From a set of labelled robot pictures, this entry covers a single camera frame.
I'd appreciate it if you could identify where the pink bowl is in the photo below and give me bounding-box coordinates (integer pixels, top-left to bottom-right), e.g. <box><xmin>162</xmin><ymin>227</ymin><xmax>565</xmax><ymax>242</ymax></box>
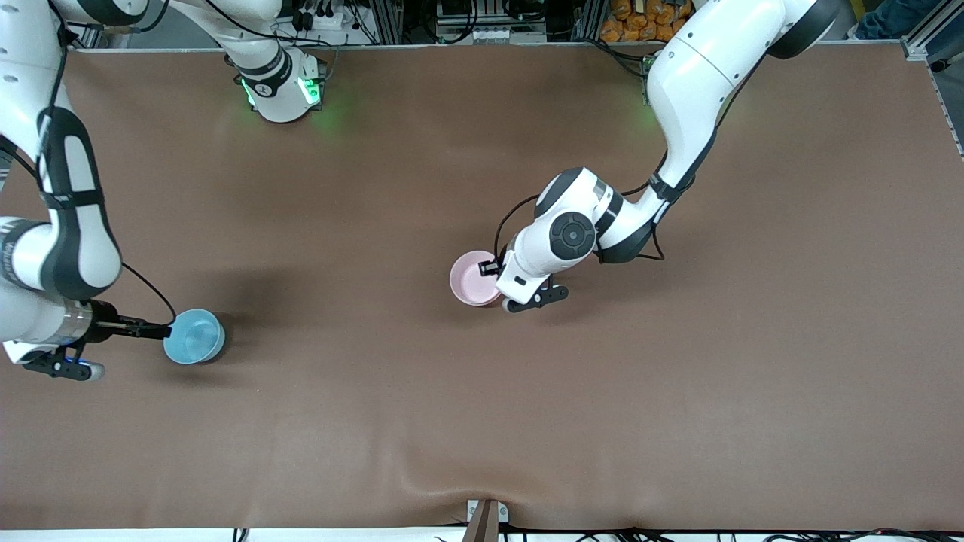
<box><xmin>450</xmin><ymin>251</ymin><xmax>504</xmax><ymax>307</ymax></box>

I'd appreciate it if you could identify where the blue bowl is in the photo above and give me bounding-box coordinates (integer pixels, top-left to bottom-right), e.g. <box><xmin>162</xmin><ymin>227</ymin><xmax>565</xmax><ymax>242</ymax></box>
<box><xmin>163</xmin><ymin>309</ymin><xmax>226</xmax><ymax>366</ymax></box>

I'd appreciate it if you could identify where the brown table cloth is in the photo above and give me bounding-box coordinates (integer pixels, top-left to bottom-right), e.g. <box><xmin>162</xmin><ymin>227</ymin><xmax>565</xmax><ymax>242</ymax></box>
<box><xmin>0</xmin><ymin>44</ymin><xmax>964</xmax><ymax>531</ymax></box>

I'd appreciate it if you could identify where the black electronics box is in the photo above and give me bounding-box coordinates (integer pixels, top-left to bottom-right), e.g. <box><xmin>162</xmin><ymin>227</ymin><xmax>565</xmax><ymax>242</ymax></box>
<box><xmin>435</xmin><ymin>0</ymin><xmax>548</xmax><ymax>28</ymax></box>

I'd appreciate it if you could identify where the orange packaged snacks pile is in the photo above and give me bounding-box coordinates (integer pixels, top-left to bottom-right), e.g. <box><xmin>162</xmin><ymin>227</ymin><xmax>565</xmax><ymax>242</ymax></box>
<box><xmin>600</xmin><ymin>0</ymin><xmax>690</xmax><ymax>44</ymax></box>

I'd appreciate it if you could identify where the white power strip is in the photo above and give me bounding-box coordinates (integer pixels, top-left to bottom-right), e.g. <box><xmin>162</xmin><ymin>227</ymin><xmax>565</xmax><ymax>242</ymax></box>
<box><xmin>290</xmin><ymin>0</ymin><xmax>356</xmax><ymax>32</ymax></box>

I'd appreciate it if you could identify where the dark blue fabric object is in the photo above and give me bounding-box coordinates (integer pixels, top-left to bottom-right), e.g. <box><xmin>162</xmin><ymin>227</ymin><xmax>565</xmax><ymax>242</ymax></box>
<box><xmin>855</xmin><ymin>0</ymin><xmax>916</xmax><ymax>40</ymax></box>

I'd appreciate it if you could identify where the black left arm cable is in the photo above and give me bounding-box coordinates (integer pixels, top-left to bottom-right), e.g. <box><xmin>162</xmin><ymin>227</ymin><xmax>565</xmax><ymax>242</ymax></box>
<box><xmin>493</xmin><ymin>151</ymin><xmax>671</xmax><ymax>264</ymax></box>

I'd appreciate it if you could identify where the grey metal bracket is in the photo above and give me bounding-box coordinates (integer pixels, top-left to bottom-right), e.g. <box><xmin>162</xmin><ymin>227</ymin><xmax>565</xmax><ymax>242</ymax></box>
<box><xmin>467</xmin><ymin>499</ymin><xmax>509</xmax><ymax>524</ymax></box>

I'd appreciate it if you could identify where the dark aluminium post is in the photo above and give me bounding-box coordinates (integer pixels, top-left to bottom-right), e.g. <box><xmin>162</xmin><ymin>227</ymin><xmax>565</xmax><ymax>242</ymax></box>
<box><xmin>461</xmin><ymin>501</ymin><xmax>499</xmax><ymax>542</ymax></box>

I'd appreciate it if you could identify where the aluminium frame post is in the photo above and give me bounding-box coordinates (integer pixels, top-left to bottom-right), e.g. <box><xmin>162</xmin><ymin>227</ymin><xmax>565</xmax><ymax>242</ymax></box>
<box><xmin>368</xmin><ymin>0</ymin><xmax>404</xmax><ymax>44</ymax></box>
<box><xmin>572</xmin><ymin>0</ymin><xmax>606</xmax><ymax>42</ymax></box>

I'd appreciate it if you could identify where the aluminium frame profile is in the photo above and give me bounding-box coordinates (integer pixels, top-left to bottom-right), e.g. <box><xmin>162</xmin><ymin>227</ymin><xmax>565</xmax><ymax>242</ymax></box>
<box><xmin>900</xmin><ymin>0</ymin><xmax>964</xmax><ymax>157</ymax></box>

